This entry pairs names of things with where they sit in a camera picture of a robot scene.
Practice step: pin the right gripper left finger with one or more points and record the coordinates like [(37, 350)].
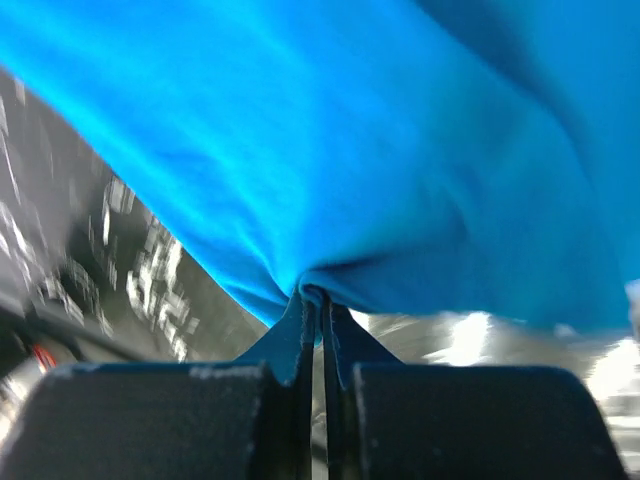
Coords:
[(245, 419)]

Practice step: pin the blue t-shirt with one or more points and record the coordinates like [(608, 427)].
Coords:
[(397, 156)]

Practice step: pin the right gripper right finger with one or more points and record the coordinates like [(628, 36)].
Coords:
[(390, 420)]

